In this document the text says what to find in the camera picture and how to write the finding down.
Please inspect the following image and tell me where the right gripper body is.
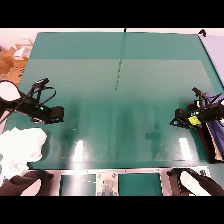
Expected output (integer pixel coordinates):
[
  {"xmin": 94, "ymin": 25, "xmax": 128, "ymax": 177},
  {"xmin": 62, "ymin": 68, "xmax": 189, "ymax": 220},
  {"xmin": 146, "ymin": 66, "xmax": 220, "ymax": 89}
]
[{"xmin": 169, "ymin": 107, "xmax": 194, "ymax": 130}]

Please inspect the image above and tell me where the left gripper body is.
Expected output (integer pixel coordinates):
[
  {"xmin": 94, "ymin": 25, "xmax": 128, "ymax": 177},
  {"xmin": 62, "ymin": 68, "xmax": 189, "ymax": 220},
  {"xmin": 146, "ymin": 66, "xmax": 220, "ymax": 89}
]
[{"xmin": 49, "ymin": 105, "xmax": 65, "ymax": 124}]

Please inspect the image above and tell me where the yellow garment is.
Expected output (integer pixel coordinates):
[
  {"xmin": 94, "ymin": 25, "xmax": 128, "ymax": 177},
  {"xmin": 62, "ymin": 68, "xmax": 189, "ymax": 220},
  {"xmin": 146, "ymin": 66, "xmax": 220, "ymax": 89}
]
[{"xmin": 187, "ymin": 113, "xmax": 202, "ymax": 127}]

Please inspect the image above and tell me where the dark red garment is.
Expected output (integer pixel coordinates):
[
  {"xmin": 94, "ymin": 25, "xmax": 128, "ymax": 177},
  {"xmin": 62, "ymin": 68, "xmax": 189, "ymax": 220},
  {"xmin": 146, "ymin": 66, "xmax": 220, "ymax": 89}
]
[{"xmin": 189, "ymin": 102, "xmax": 218, "ymax": 164}]

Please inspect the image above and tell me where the purple garment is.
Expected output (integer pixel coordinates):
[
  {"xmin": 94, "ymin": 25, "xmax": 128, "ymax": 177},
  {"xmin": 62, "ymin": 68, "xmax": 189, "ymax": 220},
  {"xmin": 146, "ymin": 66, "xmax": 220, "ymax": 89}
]
[{"xmin": 203, "ymin": 91, "xmax": 224, "ymax": 109}]

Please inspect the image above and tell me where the beige garment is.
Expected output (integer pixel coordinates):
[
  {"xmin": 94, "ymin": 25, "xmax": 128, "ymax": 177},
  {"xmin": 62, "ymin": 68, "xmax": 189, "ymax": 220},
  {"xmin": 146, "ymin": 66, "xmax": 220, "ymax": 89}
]
[{"xmin": 205, "ymin": 121, "xmax": 224, "ymax": 162}]

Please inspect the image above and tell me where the white garment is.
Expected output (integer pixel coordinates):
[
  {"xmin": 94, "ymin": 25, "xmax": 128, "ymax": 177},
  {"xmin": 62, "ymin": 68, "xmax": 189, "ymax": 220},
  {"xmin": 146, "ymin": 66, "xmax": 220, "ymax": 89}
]
[{"xmin": 0, "ymin": 127, "xmax": 48, "ymax": 178}]

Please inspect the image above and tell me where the black cable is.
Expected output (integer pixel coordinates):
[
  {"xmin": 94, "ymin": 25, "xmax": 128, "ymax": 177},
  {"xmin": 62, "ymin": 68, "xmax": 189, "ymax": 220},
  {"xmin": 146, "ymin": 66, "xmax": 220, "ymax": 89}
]
[{"xmin": 31, "ymin": 85, "xmax": 57, "ymax": 105}]

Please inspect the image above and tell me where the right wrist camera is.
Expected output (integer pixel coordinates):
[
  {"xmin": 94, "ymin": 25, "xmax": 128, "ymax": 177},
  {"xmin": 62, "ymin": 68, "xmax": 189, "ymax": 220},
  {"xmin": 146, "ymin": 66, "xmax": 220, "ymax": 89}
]
[{"xmin": 191, "ymin": 86, "xmax": 205, "ymax": 100}]

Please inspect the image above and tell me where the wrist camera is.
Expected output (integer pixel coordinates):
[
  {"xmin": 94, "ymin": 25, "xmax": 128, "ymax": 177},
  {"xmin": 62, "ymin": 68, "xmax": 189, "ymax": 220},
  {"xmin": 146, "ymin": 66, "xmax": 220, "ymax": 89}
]
[
  {"xmin": 32, "ymin": 77, "xmax": 50, "ymax": 90},
  {"xmin": 191, "ymin": 86, "xmax": 205, "ymax": 100}
]

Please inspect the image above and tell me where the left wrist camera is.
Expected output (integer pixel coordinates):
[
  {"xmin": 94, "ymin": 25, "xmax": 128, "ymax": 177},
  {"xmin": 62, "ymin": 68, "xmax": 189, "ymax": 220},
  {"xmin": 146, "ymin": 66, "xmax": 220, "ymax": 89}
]
[{"xmin": 32, "ymin": 77, "xmax": 50, "ymax": 90}]

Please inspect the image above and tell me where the silver frame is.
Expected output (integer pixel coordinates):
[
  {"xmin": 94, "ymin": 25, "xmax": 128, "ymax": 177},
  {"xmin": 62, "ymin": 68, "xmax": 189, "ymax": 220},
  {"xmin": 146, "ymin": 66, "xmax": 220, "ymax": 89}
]
[{"xmin": 27, "ymin": 165, "xmax": 214, "ymax": 197}]

